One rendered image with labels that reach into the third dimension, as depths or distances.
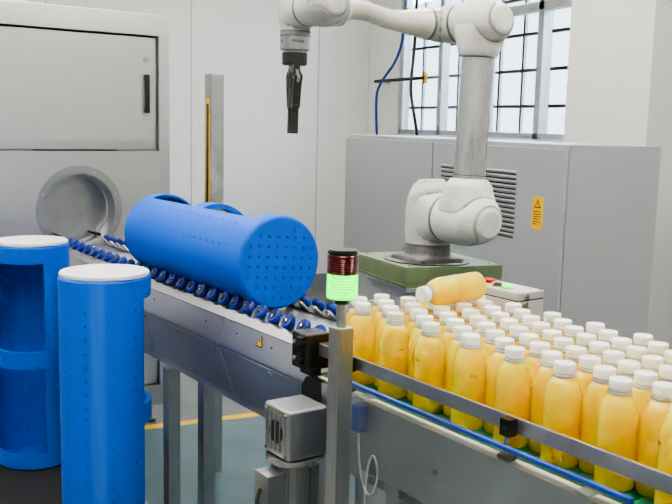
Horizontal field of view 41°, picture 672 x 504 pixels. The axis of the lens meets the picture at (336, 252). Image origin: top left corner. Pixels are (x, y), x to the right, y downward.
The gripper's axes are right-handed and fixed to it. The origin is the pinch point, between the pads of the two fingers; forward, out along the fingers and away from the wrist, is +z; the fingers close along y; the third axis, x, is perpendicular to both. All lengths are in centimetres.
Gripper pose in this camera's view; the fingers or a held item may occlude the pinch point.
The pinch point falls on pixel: (292, 121)
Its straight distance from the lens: 268.2
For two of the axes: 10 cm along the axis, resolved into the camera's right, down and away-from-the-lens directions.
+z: -0.3, 9.9, 1.3
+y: 2.6, 1.4, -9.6
